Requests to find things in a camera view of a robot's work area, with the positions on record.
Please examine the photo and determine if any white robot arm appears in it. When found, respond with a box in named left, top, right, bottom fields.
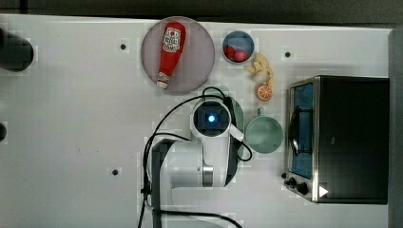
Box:
left=149, top=97, right=243, bottom=228

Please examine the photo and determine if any orange slice toy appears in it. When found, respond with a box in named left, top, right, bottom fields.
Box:
left=256, top=85, right=273, bottom=102

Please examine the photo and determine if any mint green mug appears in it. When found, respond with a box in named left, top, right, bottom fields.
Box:
left=245, top=107, right=283, bottom=154

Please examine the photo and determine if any red toy fruit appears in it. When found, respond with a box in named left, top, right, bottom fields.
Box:
left=223, top=47, right=249, bottom=63

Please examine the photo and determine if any red plush ketchup bottle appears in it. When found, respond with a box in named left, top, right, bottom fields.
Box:
left=157, top=21, right=186, bottom=89

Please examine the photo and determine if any black toaster oven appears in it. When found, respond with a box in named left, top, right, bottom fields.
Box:
left=282, top=75, right=390, bottom=204

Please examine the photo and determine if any black cylindrical holder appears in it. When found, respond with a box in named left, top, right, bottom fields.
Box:
left=0, top=28, right=34, bottom=72

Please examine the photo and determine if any black round cup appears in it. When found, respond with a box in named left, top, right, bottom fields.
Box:
left=0, top=123, right=7, bottom=142

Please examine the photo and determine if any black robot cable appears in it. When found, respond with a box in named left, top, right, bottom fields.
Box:
left=137, top=85, right=254, bottom=228

